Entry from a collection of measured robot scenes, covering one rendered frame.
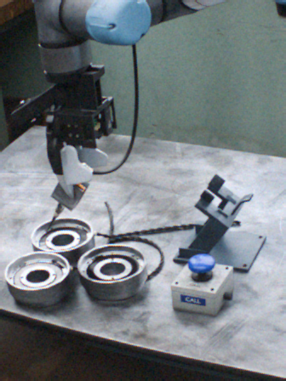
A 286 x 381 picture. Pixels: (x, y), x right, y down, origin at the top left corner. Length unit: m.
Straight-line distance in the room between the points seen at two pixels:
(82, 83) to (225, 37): 1.70
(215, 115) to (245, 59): 0.28
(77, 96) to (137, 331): 0.35
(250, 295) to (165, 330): 0.15
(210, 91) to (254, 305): 1.81
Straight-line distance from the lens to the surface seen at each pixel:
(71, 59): 1.14
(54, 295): 1.23
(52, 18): 1.11
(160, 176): 1.55
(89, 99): 1.17
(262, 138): 2.94
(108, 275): 1.28
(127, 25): 1.03
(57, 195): 1.29
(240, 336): 1.14
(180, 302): 1.19
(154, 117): 3.09
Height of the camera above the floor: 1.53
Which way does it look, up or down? 29 degrees down
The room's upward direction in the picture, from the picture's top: 6 degrees counter-clockwise
